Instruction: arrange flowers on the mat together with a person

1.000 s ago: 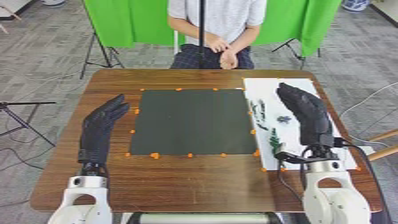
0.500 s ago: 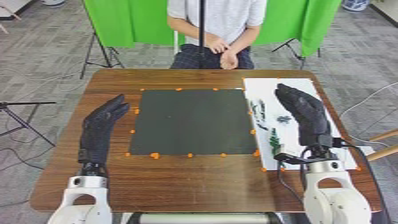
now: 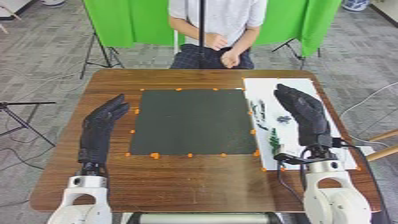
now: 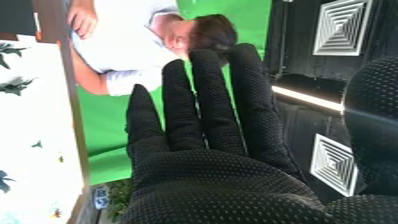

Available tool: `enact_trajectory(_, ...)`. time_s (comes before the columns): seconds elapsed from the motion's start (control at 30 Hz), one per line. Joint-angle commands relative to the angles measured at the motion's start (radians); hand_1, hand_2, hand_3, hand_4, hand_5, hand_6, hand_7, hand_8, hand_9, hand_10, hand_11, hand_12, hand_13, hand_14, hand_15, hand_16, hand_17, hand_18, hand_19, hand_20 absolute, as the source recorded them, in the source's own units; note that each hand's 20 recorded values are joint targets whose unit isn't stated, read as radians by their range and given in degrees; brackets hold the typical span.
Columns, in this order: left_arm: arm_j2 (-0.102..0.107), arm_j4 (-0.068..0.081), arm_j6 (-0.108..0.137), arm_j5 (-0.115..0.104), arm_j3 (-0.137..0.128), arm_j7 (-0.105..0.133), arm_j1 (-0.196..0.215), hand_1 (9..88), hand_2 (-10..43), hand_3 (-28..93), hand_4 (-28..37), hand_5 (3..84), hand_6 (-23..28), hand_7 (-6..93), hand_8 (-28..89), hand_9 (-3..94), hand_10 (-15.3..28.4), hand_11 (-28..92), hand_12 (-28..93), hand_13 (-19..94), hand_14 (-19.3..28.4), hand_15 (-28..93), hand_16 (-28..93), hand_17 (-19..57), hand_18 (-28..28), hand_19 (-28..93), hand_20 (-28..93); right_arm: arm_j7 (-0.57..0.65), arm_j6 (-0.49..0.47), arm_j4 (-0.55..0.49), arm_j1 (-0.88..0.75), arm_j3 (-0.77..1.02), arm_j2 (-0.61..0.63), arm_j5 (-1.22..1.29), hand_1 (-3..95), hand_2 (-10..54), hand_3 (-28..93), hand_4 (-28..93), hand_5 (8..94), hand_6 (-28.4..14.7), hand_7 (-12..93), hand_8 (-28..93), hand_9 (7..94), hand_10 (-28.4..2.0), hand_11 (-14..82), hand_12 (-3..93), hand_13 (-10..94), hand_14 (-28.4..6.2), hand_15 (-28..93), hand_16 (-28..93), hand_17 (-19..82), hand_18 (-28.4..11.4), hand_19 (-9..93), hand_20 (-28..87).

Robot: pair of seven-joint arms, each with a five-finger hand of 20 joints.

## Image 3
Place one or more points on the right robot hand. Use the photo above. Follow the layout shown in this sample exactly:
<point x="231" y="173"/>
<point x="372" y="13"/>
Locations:
<point x="304" y="113"/>

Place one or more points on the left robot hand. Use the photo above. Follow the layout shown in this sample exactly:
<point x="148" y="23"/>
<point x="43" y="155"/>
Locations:
<point x="98" y="133"/>

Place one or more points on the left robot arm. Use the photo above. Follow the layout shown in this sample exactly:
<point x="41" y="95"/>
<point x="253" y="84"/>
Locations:
<point x="82" y="196"/>

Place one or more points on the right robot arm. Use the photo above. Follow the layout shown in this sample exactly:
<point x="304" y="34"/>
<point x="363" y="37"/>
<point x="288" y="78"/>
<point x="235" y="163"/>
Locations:
<point x="334" y="196"/>

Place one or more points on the dark mat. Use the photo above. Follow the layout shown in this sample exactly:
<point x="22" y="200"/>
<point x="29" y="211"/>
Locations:
<point x="192" y="121"/>

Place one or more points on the person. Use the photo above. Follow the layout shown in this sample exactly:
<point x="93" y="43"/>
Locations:
<point x="228" y="15"/>

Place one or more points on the white sheet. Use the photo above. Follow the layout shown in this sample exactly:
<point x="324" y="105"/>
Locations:
<point x="263" y="90"/>

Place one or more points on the black tripod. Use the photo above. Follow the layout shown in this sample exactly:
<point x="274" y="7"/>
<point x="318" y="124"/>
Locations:
<point x="23" y="121"/>

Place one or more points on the black backdrop stand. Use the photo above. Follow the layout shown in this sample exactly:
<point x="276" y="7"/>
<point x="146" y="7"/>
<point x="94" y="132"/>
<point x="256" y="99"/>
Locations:
<point x="103" y="53"/>
<point x="295" y="51"/>

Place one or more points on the black upright pole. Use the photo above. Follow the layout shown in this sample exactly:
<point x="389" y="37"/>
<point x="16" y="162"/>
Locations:
<point x="201" y="30"/>

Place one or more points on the blue and white vase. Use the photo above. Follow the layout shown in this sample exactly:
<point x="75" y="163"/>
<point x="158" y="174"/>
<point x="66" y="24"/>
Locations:
<point x="356" y="4"/>

